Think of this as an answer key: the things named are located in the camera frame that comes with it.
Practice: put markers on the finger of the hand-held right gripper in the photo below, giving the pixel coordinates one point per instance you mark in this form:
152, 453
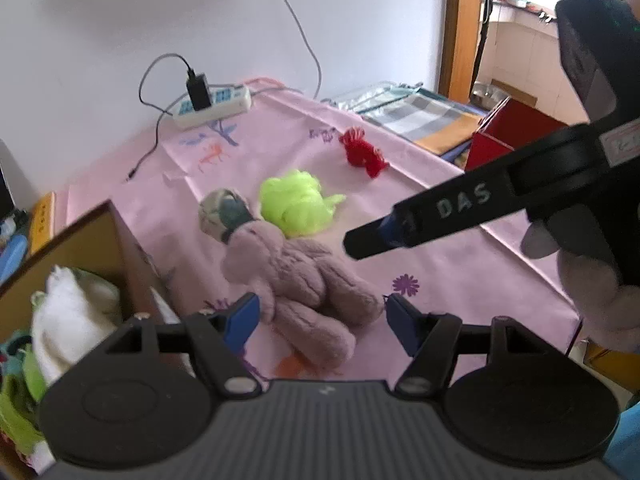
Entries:
450, 210

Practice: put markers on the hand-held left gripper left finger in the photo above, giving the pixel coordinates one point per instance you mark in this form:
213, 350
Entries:
241, 317

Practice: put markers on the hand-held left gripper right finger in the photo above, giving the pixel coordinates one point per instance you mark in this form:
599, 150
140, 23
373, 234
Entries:
404, 321

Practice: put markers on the mauve plush teddy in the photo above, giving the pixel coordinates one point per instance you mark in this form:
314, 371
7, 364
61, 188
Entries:
295, 270

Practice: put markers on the grey patterned sock ball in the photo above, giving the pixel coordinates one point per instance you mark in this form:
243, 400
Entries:
225, 210

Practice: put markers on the yellow-green plush toy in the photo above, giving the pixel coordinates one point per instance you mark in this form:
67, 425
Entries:
295, 205

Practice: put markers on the brown cardboard box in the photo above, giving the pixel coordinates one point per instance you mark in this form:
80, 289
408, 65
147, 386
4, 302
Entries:
100, 240

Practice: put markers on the person's right hand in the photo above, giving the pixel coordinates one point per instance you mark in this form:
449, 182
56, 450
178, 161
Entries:
595, 295

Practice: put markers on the pink printed blanket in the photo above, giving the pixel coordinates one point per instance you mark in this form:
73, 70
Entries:
450, 270

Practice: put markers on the flat brown carton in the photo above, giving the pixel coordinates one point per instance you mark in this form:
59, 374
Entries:
515, 92

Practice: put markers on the red box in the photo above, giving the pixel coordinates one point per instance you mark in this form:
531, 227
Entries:
520, 130

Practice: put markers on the folded plaid cloth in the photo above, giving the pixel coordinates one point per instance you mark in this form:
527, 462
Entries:
425, 120

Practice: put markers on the red yarn tassel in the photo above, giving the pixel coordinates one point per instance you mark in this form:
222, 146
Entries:
360, 152

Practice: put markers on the metal pot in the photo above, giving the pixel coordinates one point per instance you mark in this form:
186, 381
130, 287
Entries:
485, 94

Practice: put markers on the clear plastic packet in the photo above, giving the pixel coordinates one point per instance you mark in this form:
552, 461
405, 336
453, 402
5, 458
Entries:
360, 96

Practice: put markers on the white power strip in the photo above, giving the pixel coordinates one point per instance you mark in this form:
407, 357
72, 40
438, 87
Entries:
227, 105

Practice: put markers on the yellow book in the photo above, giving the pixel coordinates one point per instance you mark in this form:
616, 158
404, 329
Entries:
42, 222

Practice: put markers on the black charger plug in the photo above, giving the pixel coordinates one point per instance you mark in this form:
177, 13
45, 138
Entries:
199, 92

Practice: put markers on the green plush toy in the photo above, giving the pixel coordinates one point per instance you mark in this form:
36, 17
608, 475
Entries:
17, 415

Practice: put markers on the black phone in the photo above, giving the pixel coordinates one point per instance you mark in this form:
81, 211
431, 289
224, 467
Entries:
5, 180

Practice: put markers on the wooden door frame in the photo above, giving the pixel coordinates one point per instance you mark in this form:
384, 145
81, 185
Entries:
457, 30

